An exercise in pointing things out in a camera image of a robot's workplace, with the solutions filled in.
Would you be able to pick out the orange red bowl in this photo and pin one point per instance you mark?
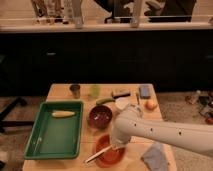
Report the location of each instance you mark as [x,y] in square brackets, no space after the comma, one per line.
[109,158]

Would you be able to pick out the grey blue cloth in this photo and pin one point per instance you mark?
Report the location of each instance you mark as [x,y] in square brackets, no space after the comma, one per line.
[155,158]

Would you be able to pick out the black handled scrub brush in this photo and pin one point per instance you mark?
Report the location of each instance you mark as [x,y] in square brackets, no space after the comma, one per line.
[118,94]

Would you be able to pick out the green translucent cup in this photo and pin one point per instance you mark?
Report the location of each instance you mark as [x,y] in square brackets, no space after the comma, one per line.
[94,91]

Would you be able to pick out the orange yellow fruit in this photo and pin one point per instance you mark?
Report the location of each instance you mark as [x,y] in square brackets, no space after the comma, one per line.
[151,105]

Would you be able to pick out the green cucumber toy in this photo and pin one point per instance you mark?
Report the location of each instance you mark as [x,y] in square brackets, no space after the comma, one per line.
[104,101]

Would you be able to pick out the blue sponge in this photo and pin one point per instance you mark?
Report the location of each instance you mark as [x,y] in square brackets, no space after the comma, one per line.
[144,92]

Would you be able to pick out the green plastic tray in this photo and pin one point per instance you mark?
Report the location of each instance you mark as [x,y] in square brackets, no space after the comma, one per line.
[55,138]

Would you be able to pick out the silver fork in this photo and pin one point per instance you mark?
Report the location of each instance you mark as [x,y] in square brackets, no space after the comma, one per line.
[138,98]

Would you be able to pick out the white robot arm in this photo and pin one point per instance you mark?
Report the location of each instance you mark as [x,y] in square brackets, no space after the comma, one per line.
[192,137]

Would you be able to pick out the metal cup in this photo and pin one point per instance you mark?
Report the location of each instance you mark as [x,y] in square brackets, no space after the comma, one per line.
[75,90]

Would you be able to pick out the yellow corn cob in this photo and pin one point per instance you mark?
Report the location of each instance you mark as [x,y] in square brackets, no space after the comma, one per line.
[62,114]

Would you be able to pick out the black office chair base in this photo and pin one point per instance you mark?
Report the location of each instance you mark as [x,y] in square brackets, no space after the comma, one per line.
[7,110]

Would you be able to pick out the dark maroon bowl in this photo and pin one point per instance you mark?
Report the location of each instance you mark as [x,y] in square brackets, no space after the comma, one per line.
[100,117]

